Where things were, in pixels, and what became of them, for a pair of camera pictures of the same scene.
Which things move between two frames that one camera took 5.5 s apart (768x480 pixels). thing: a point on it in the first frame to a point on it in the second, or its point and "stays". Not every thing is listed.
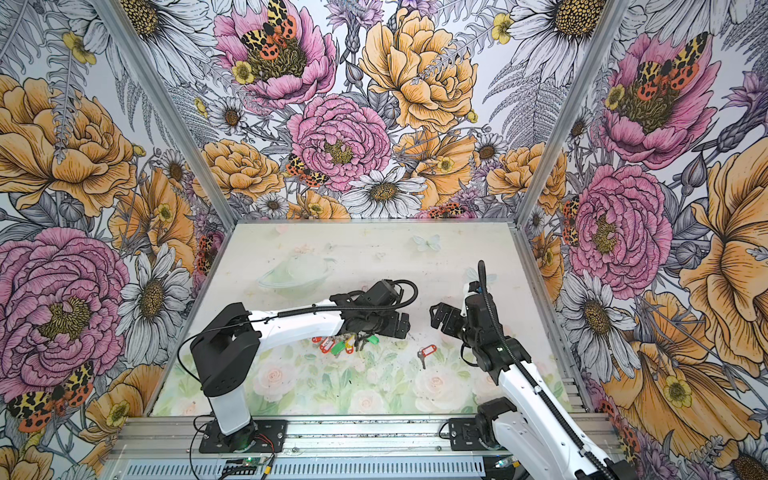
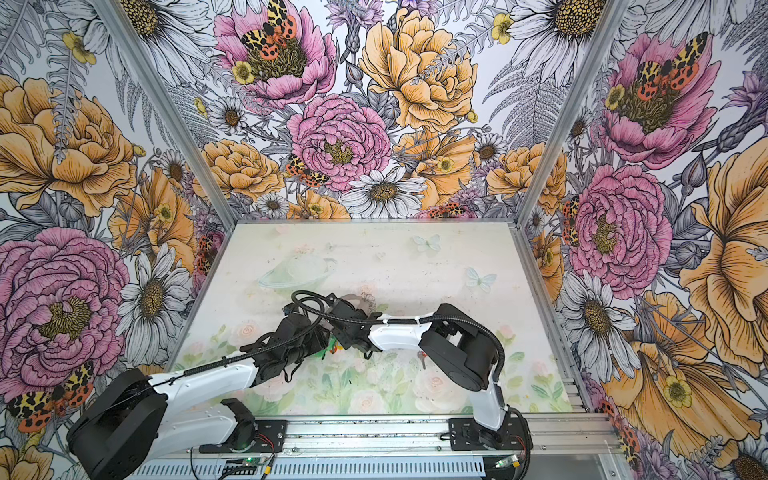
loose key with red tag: (423, 352) stays
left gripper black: (390, 330) to (317, 339)
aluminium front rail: (152, 437) stays
